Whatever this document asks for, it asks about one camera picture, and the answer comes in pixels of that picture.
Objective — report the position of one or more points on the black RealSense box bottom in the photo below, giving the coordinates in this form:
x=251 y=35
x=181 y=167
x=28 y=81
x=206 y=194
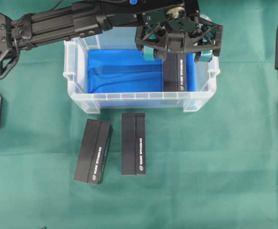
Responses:
x=93 y=152

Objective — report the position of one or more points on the black RealSense box top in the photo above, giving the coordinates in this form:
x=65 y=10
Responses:
x=174 y=72

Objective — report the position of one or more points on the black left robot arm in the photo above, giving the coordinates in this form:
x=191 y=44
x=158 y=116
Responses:
x=84 y=19

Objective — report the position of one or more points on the clear plastic storage case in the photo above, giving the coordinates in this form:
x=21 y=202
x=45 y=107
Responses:
x=75 y=72

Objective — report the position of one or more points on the black realsense box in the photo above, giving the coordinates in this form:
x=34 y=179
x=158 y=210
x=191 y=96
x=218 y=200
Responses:
x=174 y=72
x=93 y=152
x=133 y=144

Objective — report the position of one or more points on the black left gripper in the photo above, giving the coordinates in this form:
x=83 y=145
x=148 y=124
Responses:
x=203 y=39

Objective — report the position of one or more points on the blue cloth case liner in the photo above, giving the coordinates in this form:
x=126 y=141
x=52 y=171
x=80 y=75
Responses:
x=126 y=71

